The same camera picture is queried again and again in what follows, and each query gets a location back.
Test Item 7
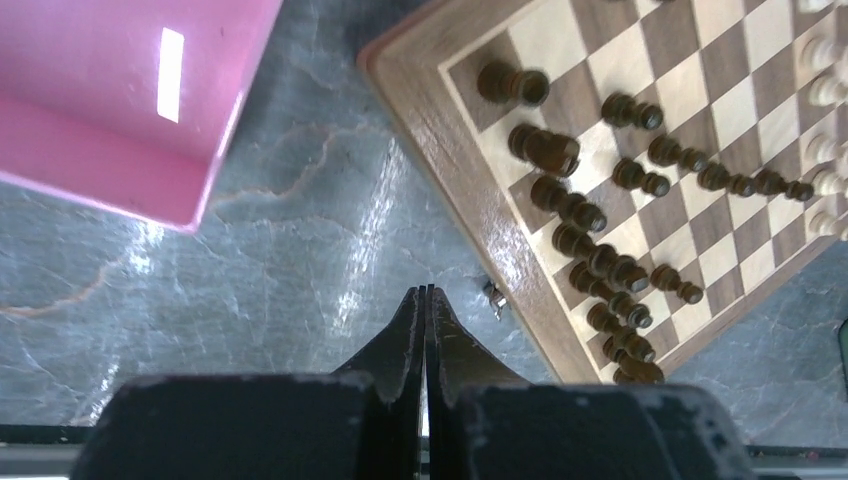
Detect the pink plastic bin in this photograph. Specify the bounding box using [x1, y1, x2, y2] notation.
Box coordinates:
[1, 1, 281, 233]

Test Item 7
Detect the wooden chess board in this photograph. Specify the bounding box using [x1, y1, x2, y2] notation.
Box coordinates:
[358, 0, 847, 383]

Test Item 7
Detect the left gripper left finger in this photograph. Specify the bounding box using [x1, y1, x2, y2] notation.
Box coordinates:
[331, 286, 426, 479]

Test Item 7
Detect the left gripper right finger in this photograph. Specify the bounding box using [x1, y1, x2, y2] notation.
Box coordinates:
[425, 284, 530, 479]

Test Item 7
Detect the dark chess rook corner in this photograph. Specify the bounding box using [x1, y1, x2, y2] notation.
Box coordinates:
[477, 60, 550, 107]

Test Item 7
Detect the dark chess knight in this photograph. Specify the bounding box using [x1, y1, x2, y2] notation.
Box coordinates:
[508, 123, 580, 178]

